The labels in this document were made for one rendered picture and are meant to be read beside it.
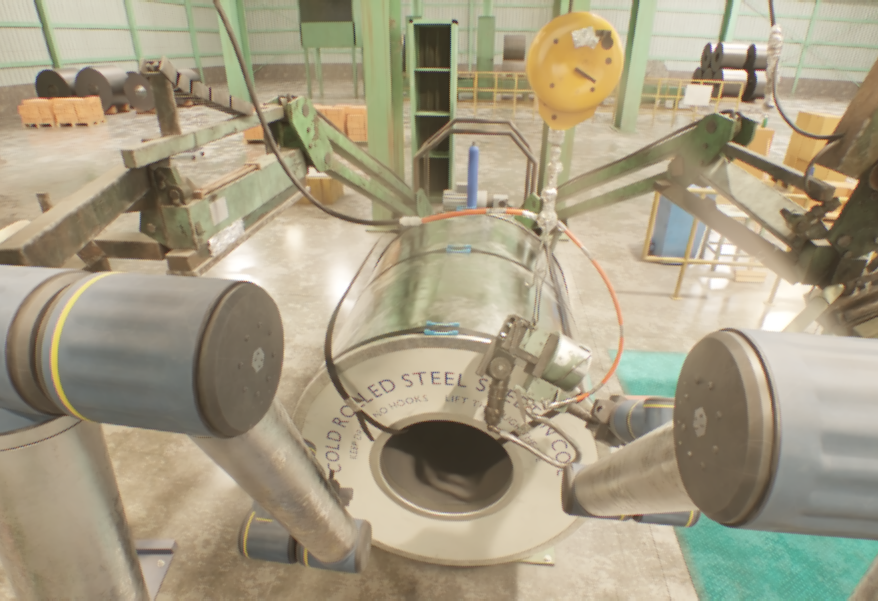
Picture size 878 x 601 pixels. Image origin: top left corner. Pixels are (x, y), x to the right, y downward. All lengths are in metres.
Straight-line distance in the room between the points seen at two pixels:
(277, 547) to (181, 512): 1.90
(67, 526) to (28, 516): 0.04
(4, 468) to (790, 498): 0.68
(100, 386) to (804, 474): 0.52
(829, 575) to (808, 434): 2.76
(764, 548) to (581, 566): 0.96
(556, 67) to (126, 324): 0.88
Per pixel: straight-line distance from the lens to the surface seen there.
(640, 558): 2.74
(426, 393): 1.61
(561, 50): 1.06
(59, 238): 0.94
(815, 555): 3.16
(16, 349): 0.54
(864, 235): 1.50
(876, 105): 1.38
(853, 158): 1.39
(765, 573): 2.95
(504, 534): 2.12
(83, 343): 0.48
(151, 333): 0.45
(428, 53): 7.60
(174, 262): 1.24
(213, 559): 2.76
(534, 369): 1.33
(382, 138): 6.06
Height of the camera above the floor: 2.16
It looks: 28 degrees down
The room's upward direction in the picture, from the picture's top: 1 degrees clockwise
